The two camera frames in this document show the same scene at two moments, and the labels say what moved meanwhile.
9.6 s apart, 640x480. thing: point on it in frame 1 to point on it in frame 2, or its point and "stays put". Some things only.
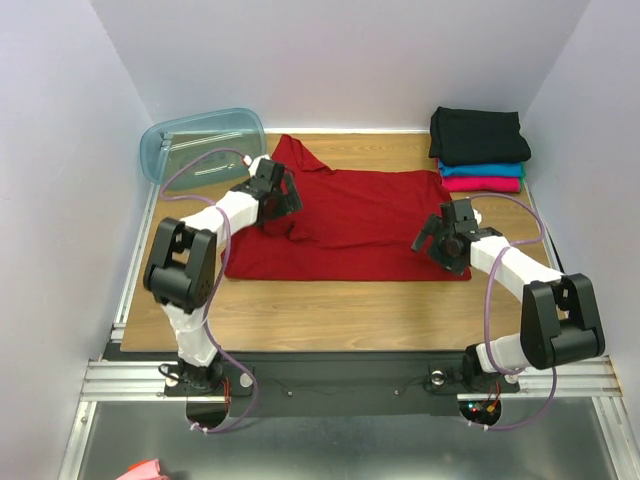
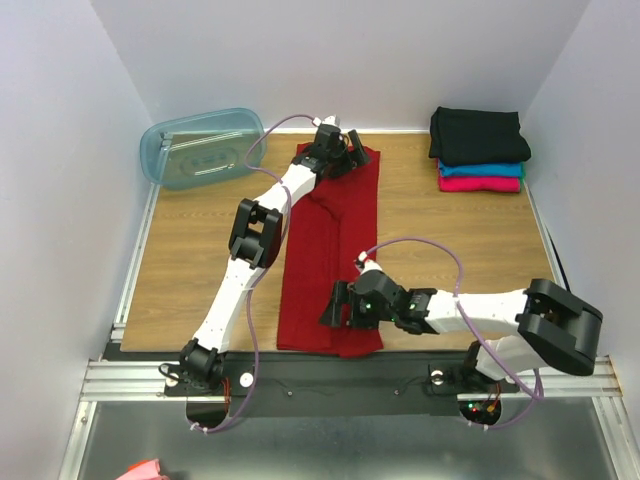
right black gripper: [430, 232] to [341, 304]
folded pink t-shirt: [482, 184] stays put
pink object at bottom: [147, 469] stays put
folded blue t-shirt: [513, 169] stays put
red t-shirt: [354, 226] to [327, 233]
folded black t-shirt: [462, 137] stays put
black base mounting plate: [372, 384] stays put
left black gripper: [289, 202] to [349, 164]
